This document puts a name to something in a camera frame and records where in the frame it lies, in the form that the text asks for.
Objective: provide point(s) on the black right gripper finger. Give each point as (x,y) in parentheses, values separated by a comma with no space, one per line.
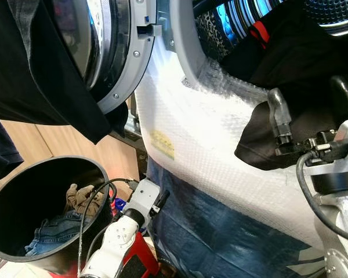
(281,119)
(347,98)

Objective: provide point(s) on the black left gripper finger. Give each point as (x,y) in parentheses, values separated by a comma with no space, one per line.
(162,202)

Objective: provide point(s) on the black garment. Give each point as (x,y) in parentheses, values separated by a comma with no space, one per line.
(301,63)

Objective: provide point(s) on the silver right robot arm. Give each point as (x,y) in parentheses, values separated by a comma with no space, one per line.
(339,231)

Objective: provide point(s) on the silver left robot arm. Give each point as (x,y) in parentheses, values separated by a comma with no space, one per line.
(113,243)

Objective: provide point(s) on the white bubble-wrapped washing machine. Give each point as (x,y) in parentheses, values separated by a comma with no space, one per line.
(209,150)

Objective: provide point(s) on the blue and white package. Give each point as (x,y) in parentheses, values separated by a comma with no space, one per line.
(119,204)

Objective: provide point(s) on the blue denim cloth cover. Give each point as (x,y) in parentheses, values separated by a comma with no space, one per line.
(220,231)

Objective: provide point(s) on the brown cloth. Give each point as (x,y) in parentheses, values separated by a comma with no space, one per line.
(78,200)

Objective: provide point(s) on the chrome washer drum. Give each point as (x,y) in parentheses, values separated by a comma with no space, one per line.
(336,14)

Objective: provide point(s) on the red cloth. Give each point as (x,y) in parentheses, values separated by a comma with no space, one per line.
(260,33)

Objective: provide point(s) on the leopard print cloth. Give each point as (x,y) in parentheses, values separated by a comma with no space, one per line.
(211,37)

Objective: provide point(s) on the blue jeans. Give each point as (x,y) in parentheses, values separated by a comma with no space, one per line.
(52,231)

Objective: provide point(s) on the light wooden cabinet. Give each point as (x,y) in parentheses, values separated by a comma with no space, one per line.
(58,142)

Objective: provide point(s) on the black plastic bucket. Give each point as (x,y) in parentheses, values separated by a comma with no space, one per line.
(23,202)

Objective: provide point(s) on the grey round washer door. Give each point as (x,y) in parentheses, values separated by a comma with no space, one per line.
(136,63)

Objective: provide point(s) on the dark navy cloth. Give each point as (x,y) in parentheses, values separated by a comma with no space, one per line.
(3,153)

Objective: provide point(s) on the black garment draped over door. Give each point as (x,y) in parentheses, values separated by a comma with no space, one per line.
(35,69)

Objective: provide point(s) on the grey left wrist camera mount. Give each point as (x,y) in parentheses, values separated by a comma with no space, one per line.
(144,194)

